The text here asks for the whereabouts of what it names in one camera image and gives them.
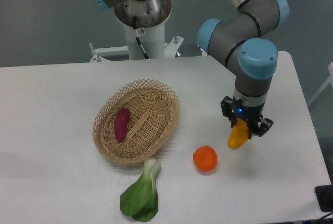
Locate black device at table edge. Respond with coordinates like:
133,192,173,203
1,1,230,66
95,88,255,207
314,185,332,212

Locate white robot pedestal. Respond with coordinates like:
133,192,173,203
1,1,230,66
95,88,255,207
89,0,184,62

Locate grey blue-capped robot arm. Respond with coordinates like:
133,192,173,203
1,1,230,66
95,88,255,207
94,0,289,137

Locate yellow mango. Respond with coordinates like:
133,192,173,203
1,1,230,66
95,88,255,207
227,118,250,150

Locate orange tangerine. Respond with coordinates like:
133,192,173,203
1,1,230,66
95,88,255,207
193,146,218,172

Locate woven wicker basket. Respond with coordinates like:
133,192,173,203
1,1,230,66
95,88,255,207
92,79,180,165

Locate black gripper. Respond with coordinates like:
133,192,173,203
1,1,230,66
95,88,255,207
220,96,274,139

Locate white frame at right edge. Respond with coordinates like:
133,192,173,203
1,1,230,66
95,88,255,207
307,62,332,110

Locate purple sweet potato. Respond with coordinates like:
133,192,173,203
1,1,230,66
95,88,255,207
114,108,131,142

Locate green bok choy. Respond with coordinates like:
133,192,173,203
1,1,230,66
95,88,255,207
120,159,161,222

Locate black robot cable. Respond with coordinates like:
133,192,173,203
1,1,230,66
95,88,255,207
132,15,151,60

